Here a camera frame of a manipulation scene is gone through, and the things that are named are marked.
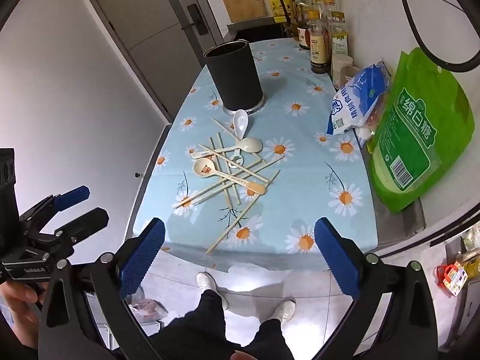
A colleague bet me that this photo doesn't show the white shoe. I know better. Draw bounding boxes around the white shoe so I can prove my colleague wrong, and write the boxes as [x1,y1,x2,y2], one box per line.
[268,299,297,323]
[196,272,229,310]

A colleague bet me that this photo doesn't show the person's left leg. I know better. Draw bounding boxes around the person's left leg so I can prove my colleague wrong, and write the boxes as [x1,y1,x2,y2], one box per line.
[148,289,242,360]

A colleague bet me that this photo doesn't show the black faucet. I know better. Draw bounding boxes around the black faucet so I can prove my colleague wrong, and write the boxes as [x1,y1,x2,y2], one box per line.
[256,0,292,23]

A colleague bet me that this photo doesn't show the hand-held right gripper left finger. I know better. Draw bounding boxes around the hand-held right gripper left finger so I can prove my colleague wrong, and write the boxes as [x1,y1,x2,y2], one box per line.
[37,217,167,360]

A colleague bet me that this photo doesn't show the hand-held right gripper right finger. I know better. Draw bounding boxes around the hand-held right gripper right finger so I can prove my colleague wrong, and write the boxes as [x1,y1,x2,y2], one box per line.
[314,217,439,360]

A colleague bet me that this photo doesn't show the pile of wooden chopsticks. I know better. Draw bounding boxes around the pile of wooden chopsticks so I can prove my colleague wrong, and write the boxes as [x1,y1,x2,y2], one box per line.
[173,117,286,255]

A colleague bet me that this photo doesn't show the white left shoe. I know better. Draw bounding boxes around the white left shoe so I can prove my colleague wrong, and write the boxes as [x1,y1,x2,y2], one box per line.
[196,272,229,310]

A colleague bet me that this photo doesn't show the white lid spice jar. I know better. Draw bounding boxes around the white lid spice jar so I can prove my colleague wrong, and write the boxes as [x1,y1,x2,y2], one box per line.
[331,54,355,89]

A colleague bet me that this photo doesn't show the yellow dish soap bottle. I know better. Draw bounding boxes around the yellow dish soap bottle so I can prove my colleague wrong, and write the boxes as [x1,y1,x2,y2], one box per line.
[268,0,293,23]

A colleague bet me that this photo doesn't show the person's right leg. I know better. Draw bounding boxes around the person's right leg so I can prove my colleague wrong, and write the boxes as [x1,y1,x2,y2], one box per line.
[240,318,295,360]

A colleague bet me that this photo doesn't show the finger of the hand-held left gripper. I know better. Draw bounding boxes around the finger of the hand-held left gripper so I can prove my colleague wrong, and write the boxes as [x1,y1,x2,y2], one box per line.
[18,185,91,233]
[26,207,110,251]

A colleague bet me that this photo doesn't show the gold cap clear bottle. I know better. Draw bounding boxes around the gold cap clear bottle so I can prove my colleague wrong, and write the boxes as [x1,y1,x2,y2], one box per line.
[322,0,335,42]

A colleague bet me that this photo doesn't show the person's left hand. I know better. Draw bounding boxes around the person's left hand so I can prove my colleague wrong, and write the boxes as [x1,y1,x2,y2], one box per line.
[0,281,48,332]

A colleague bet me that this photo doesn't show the colourful snack package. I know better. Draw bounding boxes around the colourful snack package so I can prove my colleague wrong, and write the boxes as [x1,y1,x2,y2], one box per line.
[435,262,467,297]

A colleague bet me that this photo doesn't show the person's leg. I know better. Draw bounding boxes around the person's leg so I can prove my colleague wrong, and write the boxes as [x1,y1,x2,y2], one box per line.
[148,289,242,360]
[240,318,295,360]

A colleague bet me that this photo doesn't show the clear plastic bag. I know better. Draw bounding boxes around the clear plastic bag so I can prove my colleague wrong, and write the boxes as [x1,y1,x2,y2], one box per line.
[125,287,169,323]

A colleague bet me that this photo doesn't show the white ceramic spoon green print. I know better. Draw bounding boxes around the white ceramic spoon green print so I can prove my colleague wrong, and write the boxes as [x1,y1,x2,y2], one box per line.
[227,109,250,169]

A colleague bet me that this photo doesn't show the black door handle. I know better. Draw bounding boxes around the black door handle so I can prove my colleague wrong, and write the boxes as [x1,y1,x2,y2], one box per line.
[186,4,209,36]

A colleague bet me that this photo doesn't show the white right shoe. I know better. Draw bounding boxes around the white right shoe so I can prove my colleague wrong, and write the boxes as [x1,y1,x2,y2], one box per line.
[268,299,297,323]

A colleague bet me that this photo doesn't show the grey door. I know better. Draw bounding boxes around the grey door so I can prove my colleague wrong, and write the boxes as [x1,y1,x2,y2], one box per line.
[78,0,226,122]

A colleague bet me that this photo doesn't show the black cylindrical utensil holder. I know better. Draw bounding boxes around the black cylindrical utensil holder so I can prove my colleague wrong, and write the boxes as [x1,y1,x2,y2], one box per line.
[203,39,268,115]

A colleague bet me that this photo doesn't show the dark kitchen sink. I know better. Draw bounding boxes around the dark kitchen sink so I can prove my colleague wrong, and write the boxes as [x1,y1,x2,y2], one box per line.
[227,19,297,44]

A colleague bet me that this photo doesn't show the blue daisy print tablecloth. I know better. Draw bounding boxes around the blue daisy print tablecloth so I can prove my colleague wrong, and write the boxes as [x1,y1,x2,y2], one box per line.
[125,38,379,274]

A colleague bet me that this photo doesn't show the yellow bag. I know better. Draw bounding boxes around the yellow bag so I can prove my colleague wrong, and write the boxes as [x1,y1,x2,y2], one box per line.
[459,247,480,282]

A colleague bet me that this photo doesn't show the white spoons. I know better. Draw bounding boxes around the white spoons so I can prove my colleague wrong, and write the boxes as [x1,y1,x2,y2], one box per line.
[191,137,263,159]

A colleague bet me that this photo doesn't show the green label bottle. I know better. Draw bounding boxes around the green label bottle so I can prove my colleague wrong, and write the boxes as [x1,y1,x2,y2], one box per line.
[329,11,350,61]

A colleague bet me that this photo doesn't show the beige spoon bear print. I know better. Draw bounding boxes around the beige spoon bear print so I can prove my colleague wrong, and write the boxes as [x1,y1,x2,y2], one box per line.
[193,158,268,196]

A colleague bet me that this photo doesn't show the green sugar bag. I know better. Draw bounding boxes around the green sugar bag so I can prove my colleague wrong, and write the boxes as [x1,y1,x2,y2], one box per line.
[367,47,475,215]

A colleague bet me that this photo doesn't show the dark soy sauce bottle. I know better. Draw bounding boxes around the dark soy sauce bottle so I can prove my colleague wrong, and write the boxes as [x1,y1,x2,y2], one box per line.
[296,0,313,50]

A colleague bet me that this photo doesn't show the black cable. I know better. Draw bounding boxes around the black cable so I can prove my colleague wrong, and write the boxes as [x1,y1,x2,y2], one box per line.
[398,0,480,73]

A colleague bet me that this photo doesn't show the orange cap sauce bottle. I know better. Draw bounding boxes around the orange cap sauce bottle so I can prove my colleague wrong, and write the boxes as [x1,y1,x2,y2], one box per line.
[307,10,330,74]

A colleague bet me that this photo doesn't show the blue white salt bag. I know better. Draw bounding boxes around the blue white salt bag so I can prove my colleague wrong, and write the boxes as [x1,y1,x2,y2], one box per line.
[325,60,392,136]

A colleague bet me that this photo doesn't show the red printed packet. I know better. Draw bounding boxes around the red printed packet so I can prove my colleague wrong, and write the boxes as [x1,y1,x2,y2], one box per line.
[365,101,383,132]

